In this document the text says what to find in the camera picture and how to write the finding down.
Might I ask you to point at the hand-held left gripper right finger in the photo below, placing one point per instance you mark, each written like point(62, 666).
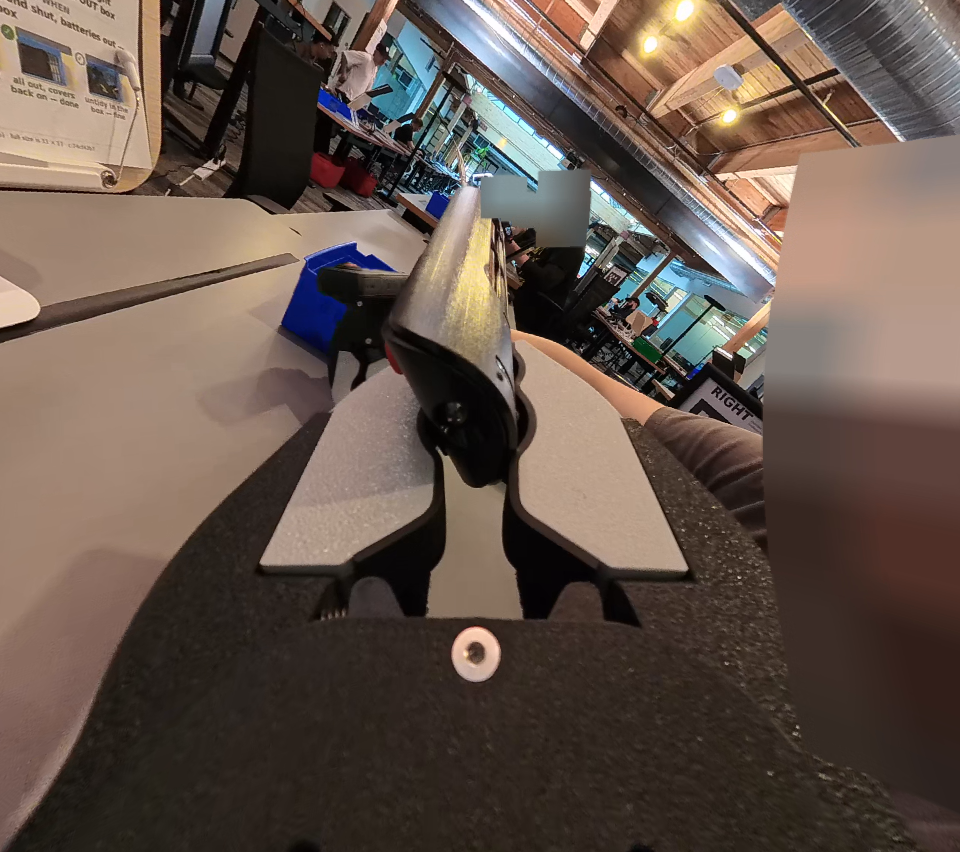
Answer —
point(592, 477)

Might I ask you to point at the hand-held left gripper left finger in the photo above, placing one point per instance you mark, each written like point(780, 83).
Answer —
point(352, 477)

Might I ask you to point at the blue plastic bin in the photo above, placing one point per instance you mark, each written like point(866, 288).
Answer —
point(315, 305)

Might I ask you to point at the person's right forearm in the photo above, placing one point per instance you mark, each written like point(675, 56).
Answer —
point(600, 380)

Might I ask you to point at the green bin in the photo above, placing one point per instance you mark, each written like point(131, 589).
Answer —
point(649, 346)

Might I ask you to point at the round ceiling lamp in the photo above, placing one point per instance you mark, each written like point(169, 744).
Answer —
point(728, 115)
point(649, 44)
point(684, 9)

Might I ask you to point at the white smoke detector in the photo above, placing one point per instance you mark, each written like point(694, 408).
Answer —
point(727, 77)

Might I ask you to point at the red bin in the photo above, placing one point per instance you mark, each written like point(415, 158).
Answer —
point(361, 177)
point(328, 170)

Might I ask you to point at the black panel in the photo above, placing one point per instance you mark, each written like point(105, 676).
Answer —
point(281, 117)

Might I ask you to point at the white board stand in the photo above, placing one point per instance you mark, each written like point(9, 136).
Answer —
point(15, 301)

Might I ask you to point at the wooden board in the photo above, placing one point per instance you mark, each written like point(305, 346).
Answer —
point(152, 42)

